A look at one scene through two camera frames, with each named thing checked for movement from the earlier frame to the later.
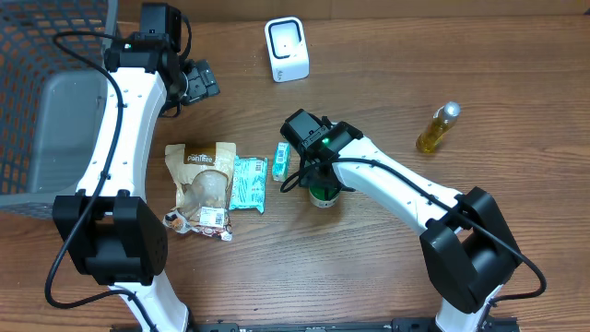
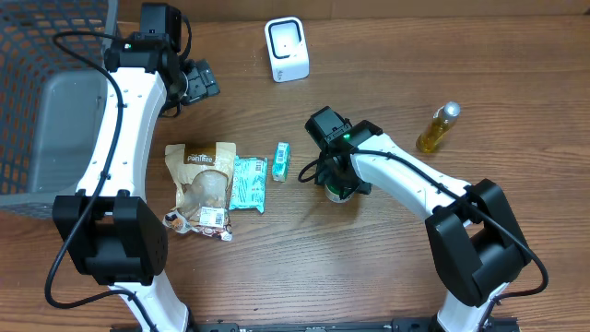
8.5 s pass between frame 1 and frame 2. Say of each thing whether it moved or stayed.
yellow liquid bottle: stayed
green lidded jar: moved
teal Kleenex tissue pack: stayed
